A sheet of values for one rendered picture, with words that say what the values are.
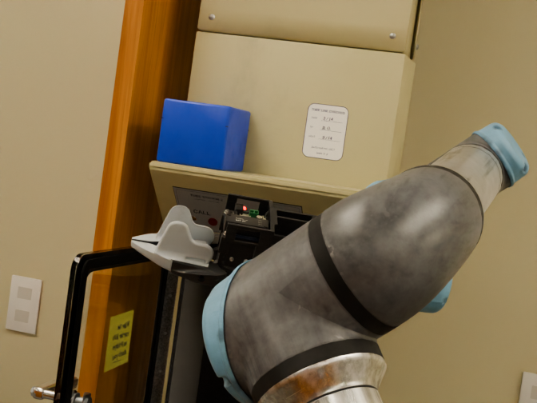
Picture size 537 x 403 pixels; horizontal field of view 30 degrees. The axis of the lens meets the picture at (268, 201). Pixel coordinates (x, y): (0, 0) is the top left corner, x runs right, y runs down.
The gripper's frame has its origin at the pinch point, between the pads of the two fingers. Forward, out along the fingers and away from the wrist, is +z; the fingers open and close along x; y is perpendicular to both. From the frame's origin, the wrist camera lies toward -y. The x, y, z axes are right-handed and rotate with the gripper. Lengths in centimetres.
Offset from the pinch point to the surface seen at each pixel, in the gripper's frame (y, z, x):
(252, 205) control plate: -6.0, -14.4, -25.4
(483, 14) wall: 13, -54, -77
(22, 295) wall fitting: -64, 22, -76
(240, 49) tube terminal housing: 9.3, -9.6, -44.6
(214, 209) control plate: -9.1, -9.5, -28.0
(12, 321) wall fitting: -69, 23, -74
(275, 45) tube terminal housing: 11.5, -14.4, -43.4
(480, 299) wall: -32, -63, -53
